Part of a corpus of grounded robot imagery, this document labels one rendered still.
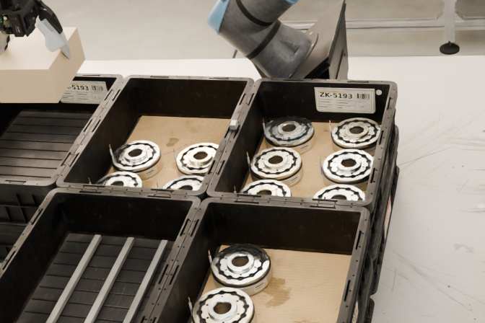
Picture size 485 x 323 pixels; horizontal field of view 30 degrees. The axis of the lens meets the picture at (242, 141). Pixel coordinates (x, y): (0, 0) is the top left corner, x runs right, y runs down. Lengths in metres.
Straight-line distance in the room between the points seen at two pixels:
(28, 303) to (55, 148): 0.48
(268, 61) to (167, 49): 1.98
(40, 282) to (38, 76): 0.38
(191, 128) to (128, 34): 2.27
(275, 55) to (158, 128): 0.32
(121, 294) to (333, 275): 0.37
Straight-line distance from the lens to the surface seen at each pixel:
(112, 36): 4.25
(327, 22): 2.15
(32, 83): 1.76
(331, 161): 1.78
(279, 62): 2.08
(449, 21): 3.73
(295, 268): 1.60
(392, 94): 1.83
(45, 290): 1.68
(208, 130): 1.97
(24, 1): 1.72
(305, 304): 1.53
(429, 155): 2.05
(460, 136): 2.10
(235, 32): 2.07
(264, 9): 2.02
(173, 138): 1.96
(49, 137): 2.07
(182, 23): 4.24
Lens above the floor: 1.93
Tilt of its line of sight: 35 degrees down
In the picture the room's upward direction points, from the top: 9 degrees counter-clockwise
